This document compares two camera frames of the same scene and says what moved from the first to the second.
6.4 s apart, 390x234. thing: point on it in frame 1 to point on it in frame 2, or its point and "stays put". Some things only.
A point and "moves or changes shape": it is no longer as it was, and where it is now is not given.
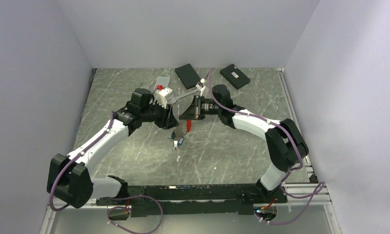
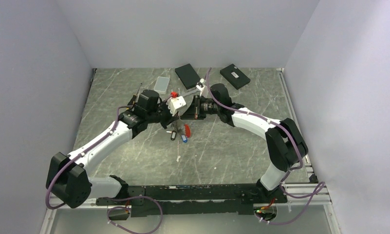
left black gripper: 168,120 stays put
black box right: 234,76 stays put
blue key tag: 180,141 moves or changes shape
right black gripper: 194,112 stays put
